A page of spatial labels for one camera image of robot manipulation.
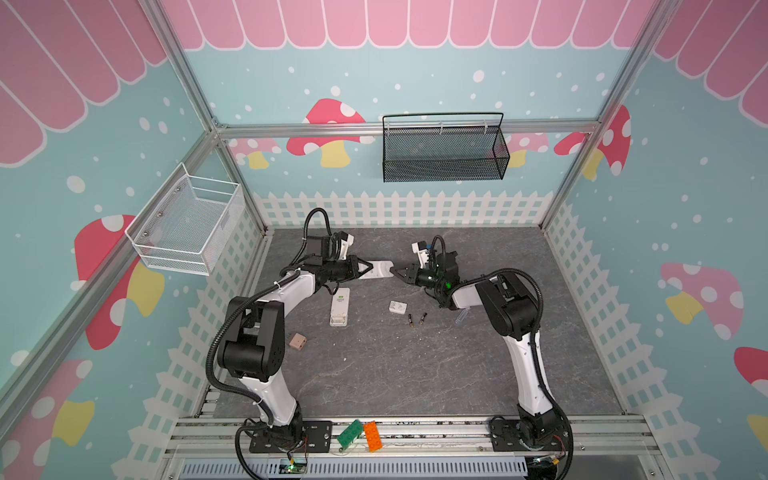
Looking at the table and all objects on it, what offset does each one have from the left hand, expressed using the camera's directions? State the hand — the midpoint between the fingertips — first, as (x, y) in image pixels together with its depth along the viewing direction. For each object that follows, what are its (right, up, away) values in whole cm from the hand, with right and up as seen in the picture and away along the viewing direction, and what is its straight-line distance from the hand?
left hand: (371, 271), depth 91 cm
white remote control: (+3, 0, +3) cm, 4 cm away
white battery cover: (+8, -12, +6) cm, 16 cm away
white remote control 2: (-11, -12, +6) cm, 18 cm away
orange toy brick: (+2, -41, -17) cm, 44 cm away
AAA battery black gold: (+13, -17, +3) cm, 22 cm away
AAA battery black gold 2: (+16, -15, +3) cm, 22 cm away
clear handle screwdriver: (+28, -15, +3) cm, 32 cm away
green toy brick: (-4, -40, -17) cm, 44 cm away
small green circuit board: (-18, -47, -19) cm, 54 cm away
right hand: (+6, 0, +6) cm, 8 cm away
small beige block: (-22, -21, -2) cm, 30 cm away
